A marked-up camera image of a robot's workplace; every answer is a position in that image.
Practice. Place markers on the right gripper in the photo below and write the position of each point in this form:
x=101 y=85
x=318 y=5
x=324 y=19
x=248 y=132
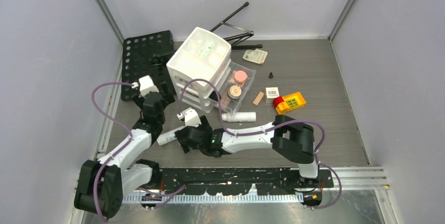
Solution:
x=205 y=126

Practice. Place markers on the pink round compact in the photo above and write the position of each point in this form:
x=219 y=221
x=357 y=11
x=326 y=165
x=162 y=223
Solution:
x=240 y=77

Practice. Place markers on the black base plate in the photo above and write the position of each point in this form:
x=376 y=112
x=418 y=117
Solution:
x=237 y=181

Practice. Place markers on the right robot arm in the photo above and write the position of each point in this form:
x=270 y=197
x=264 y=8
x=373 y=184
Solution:
x=292 y=139

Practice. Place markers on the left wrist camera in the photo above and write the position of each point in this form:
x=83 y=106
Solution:
x=144 y=86

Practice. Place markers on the beige powder jar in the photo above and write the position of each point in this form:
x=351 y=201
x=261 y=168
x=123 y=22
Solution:
x=234 y=92

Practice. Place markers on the nude eyeshadow palette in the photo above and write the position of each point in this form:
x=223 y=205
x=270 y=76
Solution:
x=225 y=103

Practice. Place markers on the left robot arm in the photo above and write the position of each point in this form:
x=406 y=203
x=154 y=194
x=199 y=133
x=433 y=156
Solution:
x=104 y=183

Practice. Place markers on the beige concealer stick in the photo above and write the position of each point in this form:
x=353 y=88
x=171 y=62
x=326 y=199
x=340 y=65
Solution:
x=258 y=98

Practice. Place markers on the white barcode packet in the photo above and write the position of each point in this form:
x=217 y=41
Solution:
x=271 y=94

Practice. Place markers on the small white bottle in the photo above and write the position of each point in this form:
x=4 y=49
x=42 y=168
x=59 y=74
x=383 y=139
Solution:
x=239 y=117

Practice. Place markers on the white plastic drawer organizer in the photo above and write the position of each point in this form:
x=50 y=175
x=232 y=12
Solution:
x=201 y=71

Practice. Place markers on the black music stand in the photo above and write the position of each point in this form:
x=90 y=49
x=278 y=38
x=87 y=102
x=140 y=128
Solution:
x=149 y=54

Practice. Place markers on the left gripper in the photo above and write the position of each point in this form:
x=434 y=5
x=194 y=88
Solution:
x=167 y=98

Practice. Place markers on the white sachet packet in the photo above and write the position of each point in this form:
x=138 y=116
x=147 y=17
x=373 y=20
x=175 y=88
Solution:
x=256 y=56

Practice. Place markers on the large white spray bottle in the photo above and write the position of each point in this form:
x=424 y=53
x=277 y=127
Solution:
x=168 y=137

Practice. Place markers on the yellow red toy block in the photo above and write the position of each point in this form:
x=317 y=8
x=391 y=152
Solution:
x=287 y=103

